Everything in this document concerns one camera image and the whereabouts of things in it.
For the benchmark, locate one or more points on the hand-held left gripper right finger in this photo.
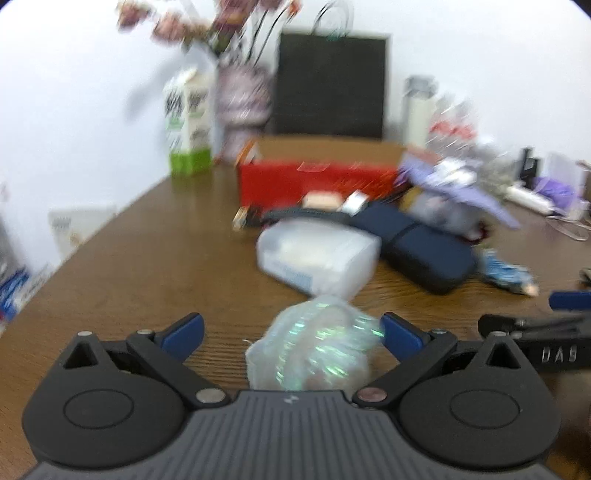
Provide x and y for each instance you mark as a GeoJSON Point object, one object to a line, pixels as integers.
{"type": "Point", "coordinates": [404, 339]}

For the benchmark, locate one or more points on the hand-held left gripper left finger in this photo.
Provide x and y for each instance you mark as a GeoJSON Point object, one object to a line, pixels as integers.
{"type": "Point", "coordinates": [184, 334]}

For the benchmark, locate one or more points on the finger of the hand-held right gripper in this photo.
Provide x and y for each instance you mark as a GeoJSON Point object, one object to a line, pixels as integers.
{"type": "Point", "coordinates": [503, 324]}
{"type": "Point", "coordinates": [570, 300]}

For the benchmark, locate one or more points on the iridescent plastic bag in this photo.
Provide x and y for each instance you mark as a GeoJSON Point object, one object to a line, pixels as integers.
{"type": "Point", "coordinates": [314, 346]}

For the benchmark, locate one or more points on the purple towel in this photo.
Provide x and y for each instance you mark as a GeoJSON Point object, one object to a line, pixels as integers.
{"type": "Point", "coordinates": [443, 184]}

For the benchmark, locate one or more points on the orange cardboard box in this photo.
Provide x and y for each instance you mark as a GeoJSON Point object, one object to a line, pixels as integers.
{"type": "Point", "coordinates": [318, 177]}

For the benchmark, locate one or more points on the blue snack packet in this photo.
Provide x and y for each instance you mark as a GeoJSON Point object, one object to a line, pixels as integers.
{"type": "Point", "coordinates": [503, 272]}

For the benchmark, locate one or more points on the wooden desk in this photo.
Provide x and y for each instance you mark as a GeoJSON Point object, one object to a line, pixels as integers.
{"type": "Point", "coordinates": [138, 277]}

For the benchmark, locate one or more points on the navy zip pouch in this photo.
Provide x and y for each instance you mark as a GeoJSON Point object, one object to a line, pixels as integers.
{"type": "Point", "coordinates": [415, 244]}

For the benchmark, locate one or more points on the purple plastic bag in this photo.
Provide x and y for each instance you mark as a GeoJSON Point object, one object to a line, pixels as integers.
{"type": "Point", "coordinates": [556, 191]}

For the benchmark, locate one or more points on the white translucent plastic box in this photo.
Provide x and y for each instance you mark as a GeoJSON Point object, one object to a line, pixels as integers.
{"type": "Point", "coordinates": [318, 254]}

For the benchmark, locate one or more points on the black small stand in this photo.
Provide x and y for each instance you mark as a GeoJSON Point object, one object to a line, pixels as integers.
{"type": "Point", "coordinates": [528, 166]}

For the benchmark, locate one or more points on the white printed box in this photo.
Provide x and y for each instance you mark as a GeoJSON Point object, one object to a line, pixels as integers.
{"type": "Point", "coordinates": [78, 226]}

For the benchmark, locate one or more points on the beige small box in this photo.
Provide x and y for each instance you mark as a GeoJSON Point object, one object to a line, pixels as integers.
{"type": "Point", "coordinates": [321, 201]}

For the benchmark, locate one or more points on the blue white packaging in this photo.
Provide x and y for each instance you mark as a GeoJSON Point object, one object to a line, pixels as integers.
{"type": "Point", "coordinates": [14, 286]}

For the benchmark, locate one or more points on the clear plastic bag red print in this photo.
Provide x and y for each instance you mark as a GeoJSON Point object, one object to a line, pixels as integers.
{"type": "Point", "coordinates": [452, 129]}

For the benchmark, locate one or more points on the white green milk carton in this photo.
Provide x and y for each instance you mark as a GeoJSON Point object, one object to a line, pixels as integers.
{"type": "Point", "coordinates": [189, 124]}

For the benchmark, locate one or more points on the white bottle grey lid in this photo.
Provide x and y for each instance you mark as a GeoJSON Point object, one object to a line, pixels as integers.
{"type": "Point", "coordinates": [418, 115]}

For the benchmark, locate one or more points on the pink marbled vase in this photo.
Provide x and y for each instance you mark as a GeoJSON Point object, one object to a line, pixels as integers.
{"type": "Point", "coordinates": [242, 106]}

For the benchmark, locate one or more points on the black chair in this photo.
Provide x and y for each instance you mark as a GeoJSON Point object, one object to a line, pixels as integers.
{"type": "Point", "coordinates": [330, 83]}

